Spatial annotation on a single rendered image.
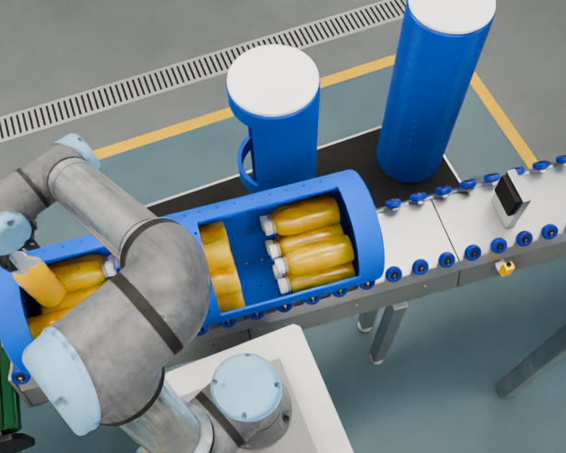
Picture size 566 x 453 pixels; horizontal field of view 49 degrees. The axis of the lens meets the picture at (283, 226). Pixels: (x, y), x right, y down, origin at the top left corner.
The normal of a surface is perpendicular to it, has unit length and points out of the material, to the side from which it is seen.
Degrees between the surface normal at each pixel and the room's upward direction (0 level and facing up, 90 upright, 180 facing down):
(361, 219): 21
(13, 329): 36
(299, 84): 0
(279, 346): 0
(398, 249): 0
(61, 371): 11
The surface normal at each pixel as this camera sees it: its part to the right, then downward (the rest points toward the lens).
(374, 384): -0.02, -0.47
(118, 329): 0.18, -0.25
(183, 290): 0.62, -0.31
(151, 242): -0.26, -0.77
